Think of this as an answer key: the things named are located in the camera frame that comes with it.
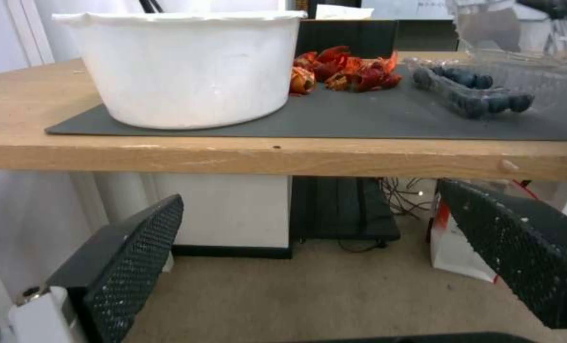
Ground clear plastic takeout container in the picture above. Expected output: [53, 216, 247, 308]
[400, 0, 567, 121]

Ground dark grey table mat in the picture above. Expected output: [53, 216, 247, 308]
[44, 53, 567, 141]

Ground orange crayfish shell piece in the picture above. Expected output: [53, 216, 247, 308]
[289, 67, 318, 96]

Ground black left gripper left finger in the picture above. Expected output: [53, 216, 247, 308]
[9, 194, 185, 343]

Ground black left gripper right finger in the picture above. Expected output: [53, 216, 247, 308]
[438, 180, 567, 329]

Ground white takeout bag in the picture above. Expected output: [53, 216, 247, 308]
[51, 10, 308, 130]

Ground black bag under table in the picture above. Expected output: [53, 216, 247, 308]
[290, 177, 402, 242]

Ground tangled dark cables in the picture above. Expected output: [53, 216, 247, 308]
[379, 177, 440, 218]

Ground white and red paper bag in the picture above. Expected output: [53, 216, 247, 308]
[427, 192, 499, 283]

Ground dark blueberry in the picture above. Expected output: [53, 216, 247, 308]
[507, 92, 535, 112]
[442, 67, 470, 85]
[486, 96, 510, 113]
[411, 68, 436, 89]
[468, 73, 494, 90]

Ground red crayfish shell pile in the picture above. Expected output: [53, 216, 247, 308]
[294, 45, 404, 93]

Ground black ribbed box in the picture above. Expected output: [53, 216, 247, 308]
[295, 20, 401, 60]

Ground white paper sheet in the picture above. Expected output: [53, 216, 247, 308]
[315, 4, 376, 20]

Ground white cabinet with black base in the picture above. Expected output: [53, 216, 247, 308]
[152, 174, 294, 260]

